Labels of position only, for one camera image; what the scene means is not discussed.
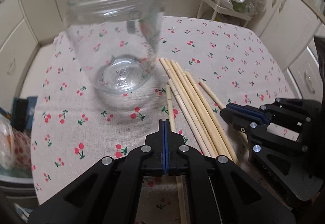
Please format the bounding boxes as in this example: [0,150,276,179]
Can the lone bamboo chopstick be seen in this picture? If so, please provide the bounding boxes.
[165,85,187,224]

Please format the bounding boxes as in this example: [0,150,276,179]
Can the bamboo chopstick four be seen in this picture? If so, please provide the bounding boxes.
[168,79,210,156]

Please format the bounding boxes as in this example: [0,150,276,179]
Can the cherry print tablecloth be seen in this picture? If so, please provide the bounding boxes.
[30,16,298,224]

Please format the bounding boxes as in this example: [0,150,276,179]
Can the bamboo chopstick five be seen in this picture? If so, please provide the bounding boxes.
[177,63,240,165]

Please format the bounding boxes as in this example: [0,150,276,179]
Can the bamboo chopstick two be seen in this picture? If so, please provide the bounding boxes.
[164,58,222,159]

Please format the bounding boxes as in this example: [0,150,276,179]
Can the bamboo chopstick six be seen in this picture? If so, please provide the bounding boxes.
[199,79,248,148]

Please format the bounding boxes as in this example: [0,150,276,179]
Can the clear glass jar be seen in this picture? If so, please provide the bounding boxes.
[64,0,164,94]

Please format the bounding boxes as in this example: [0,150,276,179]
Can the bamboo chopstick three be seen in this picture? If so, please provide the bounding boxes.
[170,60,230,158]

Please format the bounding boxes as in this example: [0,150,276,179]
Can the plastic bag with orange items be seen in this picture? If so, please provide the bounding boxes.
[0,115,31,170]

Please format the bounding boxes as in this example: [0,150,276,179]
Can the cream kitchen base cabinets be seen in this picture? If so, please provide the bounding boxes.
[11,0,324,100]

